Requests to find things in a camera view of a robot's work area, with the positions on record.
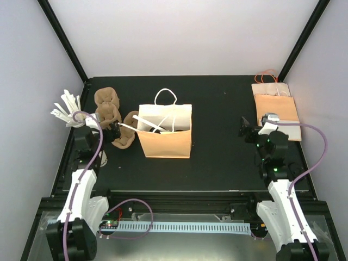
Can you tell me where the white stirrer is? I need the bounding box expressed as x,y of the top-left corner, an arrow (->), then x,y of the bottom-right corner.
132,115 -> 165,131
118,123 -> 140,132

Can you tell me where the small brown cup carrier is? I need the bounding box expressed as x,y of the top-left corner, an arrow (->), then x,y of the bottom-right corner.
112,111 -> 139,150

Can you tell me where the stack of paper cups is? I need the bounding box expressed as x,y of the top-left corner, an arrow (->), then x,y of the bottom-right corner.
99,151 -> 108,167

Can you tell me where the brown cup carrier stack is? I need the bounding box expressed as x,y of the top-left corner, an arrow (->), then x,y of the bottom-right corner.
94,87 -> 122,128

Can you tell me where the brown paper bag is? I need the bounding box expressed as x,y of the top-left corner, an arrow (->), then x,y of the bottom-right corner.
137,88 -> 192,159
254,94 -> 302,141

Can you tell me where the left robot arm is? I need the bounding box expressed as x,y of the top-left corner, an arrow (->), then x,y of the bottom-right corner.
46,117 -> 121,260

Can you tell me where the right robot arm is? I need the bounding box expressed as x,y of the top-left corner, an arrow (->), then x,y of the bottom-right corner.
239,113 -> 330,260

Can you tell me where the flat brown paper bag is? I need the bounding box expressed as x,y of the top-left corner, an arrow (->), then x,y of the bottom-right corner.
254,94 -> 302,141

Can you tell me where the cup of white stirrers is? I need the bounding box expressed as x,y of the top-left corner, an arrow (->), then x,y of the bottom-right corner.
50,89 -> 85,128

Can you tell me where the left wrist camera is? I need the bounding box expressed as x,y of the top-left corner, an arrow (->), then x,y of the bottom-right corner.
85,113 -> 102,133

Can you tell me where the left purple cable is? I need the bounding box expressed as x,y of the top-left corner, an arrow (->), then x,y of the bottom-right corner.
63,110 -> 104,261

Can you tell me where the purple cable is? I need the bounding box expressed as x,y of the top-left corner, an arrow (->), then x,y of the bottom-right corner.
63,110 -> 104,261
274,122 -> 328,261

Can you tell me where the orange bag handle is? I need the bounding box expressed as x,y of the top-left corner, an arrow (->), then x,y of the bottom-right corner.
254,69 -> 278,84

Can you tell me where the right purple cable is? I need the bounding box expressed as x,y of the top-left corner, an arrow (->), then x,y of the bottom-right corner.
274,122 -> 328,261

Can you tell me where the light blue cable duct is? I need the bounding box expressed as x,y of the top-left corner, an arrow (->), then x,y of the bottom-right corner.
99,221 -> 251,235

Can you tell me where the right black frame post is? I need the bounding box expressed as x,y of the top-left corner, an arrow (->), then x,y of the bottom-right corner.
278,0 -> 330,82

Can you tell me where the black frame post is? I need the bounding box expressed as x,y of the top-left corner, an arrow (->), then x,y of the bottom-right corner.
37,0 -> 89,83
278,0 -> 330,82

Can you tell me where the left black frame post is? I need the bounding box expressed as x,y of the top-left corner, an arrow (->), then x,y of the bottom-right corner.
37,0 -> 89,83

